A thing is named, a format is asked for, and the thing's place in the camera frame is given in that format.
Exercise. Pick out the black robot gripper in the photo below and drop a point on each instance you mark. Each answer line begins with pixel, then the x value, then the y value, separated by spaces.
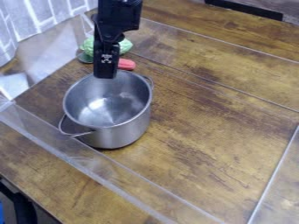
pixel 118 17

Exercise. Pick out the stainless steel pot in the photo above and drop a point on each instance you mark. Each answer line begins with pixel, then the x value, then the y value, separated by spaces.
pixel 108 111

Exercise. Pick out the green bumpy toy vegetable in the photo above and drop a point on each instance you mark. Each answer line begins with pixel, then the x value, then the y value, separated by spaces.
pixel 87 46

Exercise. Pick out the clear acrylic barrier panel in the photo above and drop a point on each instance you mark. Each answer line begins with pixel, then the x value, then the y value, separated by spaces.
pixel 77 184

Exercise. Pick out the grey white patterned curtain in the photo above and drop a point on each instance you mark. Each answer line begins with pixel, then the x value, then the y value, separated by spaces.
pixel 29 17

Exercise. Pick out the black bar at back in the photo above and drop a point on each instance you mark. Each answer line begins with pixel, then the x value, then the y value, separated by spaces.
pixel 246 9

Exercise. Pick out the pink handled spoon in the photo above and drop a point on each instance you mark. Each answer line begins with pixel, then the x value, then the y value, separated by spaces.
pixel 125 64

